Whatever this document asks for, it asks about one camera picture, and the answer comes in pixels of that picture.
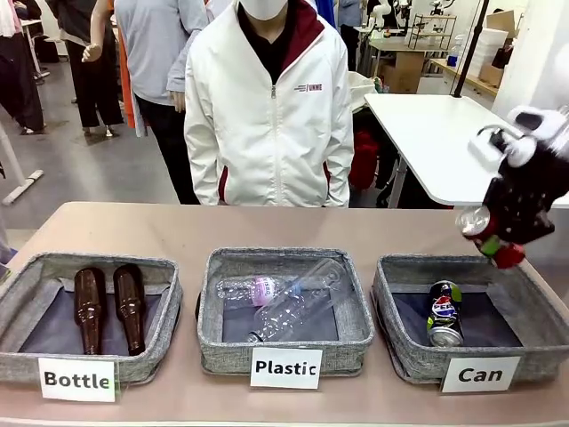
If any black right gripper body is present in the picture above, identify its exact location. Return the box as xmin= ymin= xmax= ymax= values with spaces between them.
xmin=481 ymin=141 xmax=569 ymax=245

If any red soda can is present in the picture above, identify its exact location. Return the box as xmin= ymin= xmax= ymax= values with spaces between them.
xmin=454 ymin=205 xmax=528 ymax=271

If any black blue Pepsi can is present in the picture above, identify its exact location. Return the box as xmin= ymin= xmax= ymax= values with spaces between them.
xmin=427 ymin=280 xmax=465 ymax=348

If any large clear plastic bottle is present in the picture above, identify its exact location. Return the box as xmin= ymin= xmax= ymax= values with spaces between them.
xmin=247 ymin=259 xmax=347 ymax=344

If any clear plastic bottle pink label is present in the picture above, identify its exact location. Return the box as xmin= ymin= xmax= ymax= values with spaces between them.
xmin=215 ymin=275 xmax=304 ymax=309

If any brown glass bottle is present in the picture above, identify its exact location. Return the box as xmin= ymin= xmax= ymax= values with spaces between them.
xmin=72 ymin=267 xmax=108 ymax=356
xmin=111 ymin=263 xmax=148 ymax=358

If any white Can label card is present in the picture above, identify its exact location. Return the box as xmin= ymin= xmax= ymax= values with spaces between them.
xmin=439 ymin=355 xmax=523 ymax=394

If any grey fabric basket can label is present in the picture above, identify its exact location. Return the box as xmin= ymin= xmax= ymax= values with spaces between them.
xmin=372 ymin=254 xmax=569 ymax=386

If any grey fabric basket plastic label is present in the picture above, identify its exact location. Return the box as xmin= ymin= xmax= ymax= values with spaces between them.
xmin=196 ymin=246 xmax=377 ymax=377

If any grey fabric basket bottle label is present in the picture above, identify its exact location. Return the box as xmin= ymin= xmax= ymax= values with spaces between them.
xmin=0 ymin=252 xmax=185 ymax=386

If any white table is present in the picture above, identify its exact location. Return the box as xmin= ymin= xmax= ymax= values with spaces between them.
xmin=363 ymin=92 xmax=534 ymax=209

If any wooden workbench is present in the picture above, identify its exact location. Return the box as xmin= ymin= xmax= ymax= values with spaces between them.
xmin=431 ymin=57 xmax=500 ymax=97

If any cardboard box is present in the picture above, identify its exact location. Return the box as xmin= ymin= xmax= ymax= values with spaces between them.
xmin=478 ymin=60 xmax=507 ymax=87

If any black pole stand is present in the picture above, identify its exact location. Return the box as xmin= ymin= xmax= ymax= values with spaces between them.
xmin=450 ymin=0 xmax=491 ymax=100

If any white Plastic label card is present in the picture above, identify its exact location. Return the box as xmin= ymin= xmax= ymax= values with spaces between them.
xmin=249 ymin=348 xmax=324 ymax=391

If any person in white jacket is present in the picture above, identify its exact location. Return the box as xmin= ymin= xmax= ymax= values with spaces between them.
xmin=182 ymin=0 xmax=356 ymax=209

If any white face mask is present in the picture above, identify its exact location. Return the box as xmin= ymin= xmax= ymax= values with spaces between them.
xmin=236 ymin=0 xmax=291 ymax=21

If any person in grey-blue shirt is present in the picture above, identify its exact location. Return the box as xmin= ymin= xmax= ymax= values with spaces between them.
xmin=114 ymin=0 xmax=211 ymax=205

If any white Bottle label card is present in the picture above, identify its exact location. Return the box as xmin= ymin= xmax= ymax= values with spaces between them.
xmin=37 ymin=356 xmax=120 ymax=404

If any white desk leg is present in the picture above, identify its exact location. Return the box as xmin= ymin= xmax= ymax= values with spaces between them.
xmin=0 ymin=119 xmax=44 ymax=206

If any person in dark clothes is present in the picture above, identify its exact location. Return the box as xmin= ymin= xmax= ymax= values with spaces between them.
xmin=0 ymin=0 xmax=46 ymax=135

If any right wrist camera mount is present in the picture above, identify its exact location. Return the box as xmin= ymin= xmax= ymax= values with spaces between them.
xmin=468 ymin=108 xmax=537 ymax=169

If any black wire rack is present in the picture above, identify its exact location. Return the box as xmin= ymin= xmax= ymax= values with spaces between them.
xmin=407 ymin=12 xmax=458 ymax=51

